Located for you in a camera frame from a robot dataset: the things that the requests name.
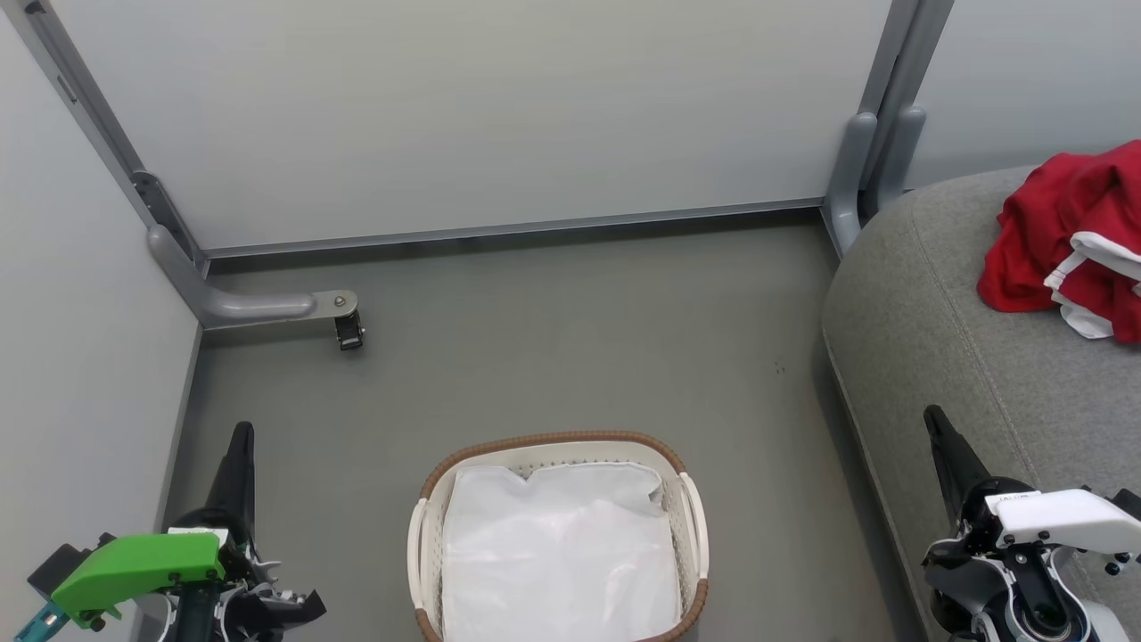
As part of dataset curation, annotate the white cloth in basket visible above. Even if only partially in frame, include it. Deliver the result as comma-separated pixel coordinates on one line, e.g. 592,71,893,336
441,462,684,642

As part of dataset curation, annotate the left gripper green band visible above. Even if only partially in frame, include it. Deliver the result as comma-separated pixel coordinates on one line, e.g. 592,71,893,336
51,422,261,627

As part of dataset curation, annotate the grey single partition corner post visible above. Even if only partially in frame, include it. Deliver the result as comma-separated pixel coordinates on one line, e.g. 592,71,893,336
0,0,211,277

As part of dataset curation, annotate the red garment with white trim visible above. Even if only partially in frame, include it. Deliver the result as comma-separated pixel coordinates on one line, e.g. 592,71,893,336
978,140,1141,344

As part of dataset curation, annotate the grey fabric sofa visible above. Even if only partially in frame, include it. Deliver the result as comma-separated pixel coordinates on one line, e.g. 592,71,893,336
822,165,1141,642

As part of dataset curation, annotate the grey partition base rail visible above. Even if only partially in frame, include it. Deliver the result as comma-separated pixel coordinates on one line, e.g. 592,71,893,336
203,197,826,260

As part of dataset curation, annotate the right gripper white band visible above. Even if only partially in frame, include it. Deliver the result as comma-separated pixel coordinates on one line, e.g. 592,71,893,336
923,405,1141,559

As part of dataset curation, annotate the white laundry basket brown rim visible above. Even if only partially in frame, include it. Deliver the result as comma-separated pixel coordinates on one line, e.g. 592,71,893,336
407,431,711,642

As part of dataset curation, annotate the grey double partition corner post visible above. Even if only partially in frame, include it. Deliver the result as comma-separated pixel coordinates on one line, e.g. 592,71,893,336
822,0,956,259

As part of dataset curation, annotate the grey partition support foot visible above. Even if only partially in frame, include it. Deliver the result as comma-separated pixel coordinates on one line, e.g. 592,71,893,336
147,225,359,332

